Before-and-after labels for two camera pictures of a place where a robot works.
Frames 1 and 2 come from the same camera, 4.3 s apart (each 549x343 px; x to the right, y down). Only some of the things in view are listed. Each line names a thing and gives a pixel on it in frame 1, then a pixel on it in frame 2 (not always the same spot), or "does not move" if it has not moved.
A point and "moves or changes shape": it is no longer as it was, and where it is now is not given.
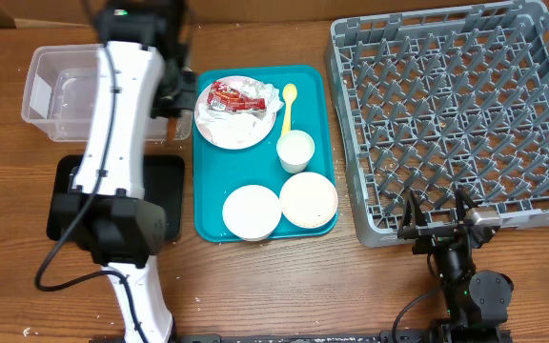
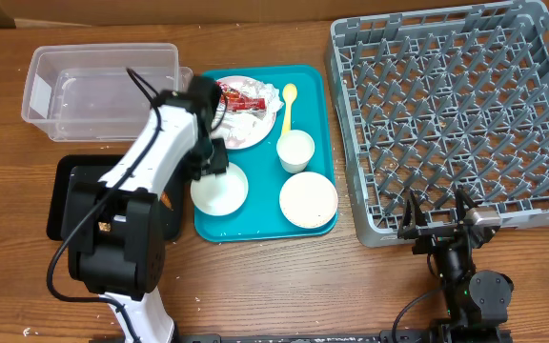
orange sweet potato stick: (172, 130) moves or changes shape
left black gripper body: (174, 92) → (210, 157)
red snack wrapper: (223, 97) does not move
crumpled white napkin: (232, 129) does not move
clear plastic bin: (61, 90) does not move
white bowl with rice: (309, 200) does not move
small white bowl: (251, 212) → (220, 194)
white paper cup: (294, 149) does not move
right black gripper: (414, 227) does not move
